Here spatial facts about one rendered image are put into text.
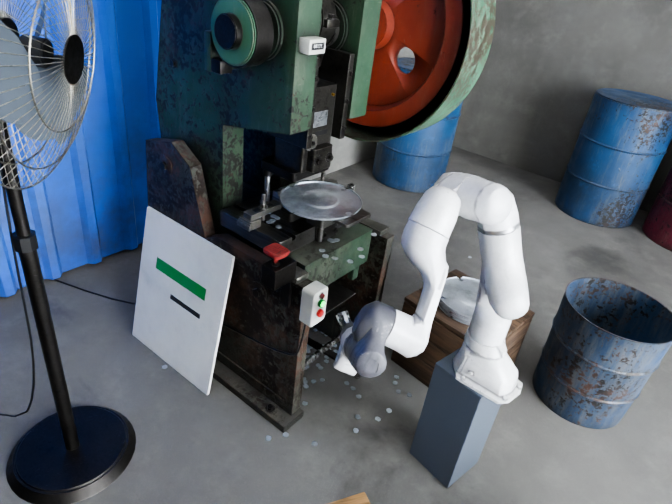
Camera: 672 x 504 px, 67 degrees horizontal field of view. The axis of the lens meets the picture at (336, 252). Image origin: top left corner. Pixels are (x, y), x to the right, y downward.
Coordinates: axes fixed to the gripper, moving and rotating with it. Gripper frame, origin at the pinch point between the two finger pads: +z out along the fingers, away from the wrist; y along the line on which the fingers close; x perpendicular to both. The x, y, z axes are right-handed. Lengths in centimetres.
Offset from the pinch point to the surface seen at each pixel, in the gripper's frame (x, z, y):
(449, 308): -44, 36, -24
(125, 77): 49, 110, 111
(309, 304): 7.9, 5.9, 6.4
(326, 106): -20, 22, 63
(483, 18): -75, 11, 72
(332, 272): -4.3, 29.3, 7.8
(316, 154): -12, 21, 49
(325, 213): -8.1, 20.8, 29.9
